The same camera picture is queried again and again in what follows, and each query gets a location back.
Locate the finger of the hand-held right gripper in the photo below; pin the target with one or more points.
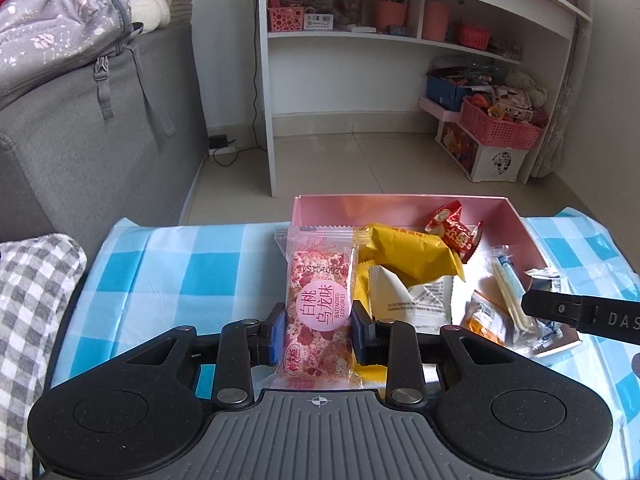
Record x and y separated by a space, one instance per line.
555 307

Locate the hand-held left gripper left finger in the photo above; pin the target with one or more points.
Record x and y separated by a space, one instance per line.
277 335

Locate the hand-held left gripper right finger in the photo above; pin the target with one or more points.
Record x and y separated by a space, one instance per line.
361 335

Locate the white and blue snack packet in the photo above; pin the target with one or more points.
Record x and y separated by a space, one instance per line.
542 277

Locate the large yellow snack packet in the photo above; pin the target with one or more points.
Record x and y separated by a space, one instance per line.
410 250
361 285

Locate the clear packet with white stick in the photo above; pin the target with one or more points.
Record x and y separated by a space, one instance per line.
510 285

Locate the white triangular snack packet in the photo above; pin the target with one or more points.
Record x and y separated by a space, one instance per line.
395 295

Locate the pink peach snack packet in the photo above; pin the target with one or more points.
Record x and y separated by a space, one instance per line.
320 285

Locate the small orange snack packet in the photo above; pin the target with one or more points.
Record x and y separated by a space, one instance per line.
482 317

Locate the red snack packet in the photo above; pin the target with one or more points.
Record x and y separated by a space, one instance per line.
457 232

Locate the pink-lined cardboard box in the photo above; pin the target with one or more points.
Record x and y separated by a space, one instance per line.
350 210

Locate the blue checkered tablecloth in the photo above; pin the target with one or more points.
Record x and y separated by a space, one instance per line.
175 270

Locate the white printed storage stool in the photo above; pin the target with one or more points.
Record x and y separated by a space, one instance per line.
500 165

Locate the pink plastic basket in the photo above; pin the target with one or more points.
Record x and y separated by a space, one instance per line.
500 130

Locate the patterned curtain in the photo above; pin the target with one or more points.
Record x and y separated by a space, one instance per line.
565 110

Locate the power strip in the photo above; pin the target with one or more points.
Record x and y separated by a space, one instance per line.
220 142

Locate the beige plush toy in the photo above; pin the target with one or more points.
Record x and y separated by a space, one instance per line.
527 85

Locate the small pink shelf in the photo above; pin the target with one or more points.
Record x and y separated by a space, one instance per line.
437 110

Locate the blue box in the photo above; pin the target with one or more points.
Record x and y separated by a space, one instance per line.
447 92

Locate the grey checkered pillow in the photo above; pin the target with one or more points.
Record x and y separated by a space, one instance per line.
35 300

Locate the white shelf unit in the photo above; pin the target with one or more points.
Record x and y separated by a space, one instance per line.
350 85

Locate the grey sofa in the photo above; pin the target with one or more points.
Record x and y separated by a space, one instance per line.
75 160

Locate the small red basket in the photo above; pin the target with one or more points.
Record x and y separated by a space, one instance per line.
472 37

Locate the pink holed basket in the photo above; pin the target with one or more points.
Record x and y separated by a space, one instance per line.
285 19

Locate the white labelled box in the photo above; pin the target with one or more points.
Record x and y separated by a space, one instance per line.
319 21

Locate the clear jar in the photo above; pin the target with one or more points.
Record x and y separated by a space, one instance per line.
352 10

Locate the white plush toy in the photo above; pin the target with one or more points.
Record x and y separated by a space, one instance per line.
150 12

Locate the grey floral backpack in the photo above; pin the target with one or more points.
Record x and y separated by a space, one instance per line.
50 20

